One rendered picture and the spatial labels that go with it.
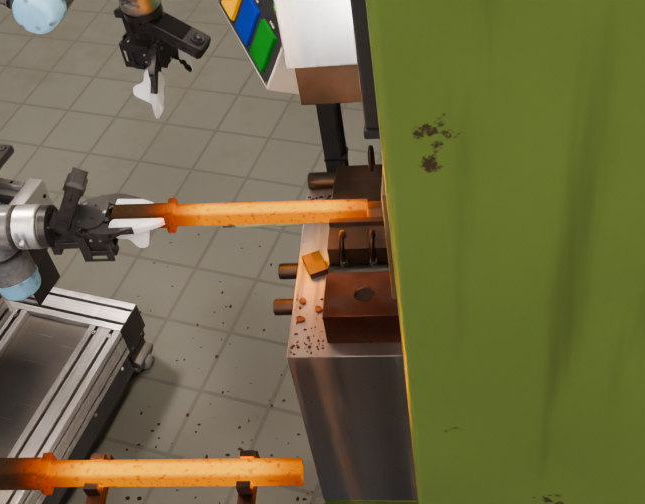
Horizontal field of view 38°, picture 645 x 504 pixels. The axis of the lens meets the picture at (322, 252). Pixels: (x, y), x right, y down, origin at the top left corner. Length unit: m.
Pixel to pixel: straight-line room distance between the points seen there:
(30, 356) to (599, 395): 1.76
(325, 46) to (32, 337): 1.60
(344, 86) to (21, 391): 1.46
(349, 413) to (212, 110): 2.01
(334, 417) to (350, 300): 0.24
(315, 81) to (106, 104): 2.37
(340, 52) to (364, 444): 0.72
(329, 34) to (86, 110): 2.49
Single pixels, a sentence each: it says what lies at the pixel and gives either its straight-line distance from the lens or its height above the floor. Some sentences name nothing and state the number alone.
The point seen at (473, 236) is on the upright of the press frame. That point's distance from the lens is 0.79.
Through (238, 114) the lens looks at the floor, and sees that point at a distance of 3.31.
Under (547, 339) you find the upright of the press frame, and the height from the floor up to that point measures 1.30.
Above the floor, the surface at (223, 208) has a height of 1.01.
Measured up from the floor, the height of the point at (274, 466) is 0.94.
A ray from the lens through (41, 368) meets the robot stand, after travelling 2.46.
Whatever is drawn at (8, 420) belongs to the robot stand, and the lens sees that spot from 2.40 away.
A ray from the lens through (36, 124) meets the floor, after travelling 3.56.
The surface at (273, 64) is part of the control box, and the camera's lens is 1.77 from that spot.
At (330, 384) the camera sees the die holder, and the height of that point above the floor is 0.84.
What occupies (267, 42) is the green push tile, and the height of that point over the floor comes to 1.03.
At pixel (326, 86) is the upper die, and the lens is 1.21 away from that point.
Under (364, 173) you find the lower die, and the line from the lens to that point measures 1.55.
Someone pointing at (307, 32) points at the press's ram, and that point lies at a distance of 1.10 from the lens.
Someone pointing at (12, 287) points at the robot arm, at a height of 0.88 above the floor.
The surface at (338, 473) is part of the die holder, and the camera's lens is 1.68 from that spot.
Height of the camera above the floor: 2.03
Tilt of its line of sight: 47 degrees down
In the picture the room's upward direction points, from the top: 11 degrees counter-clockwise
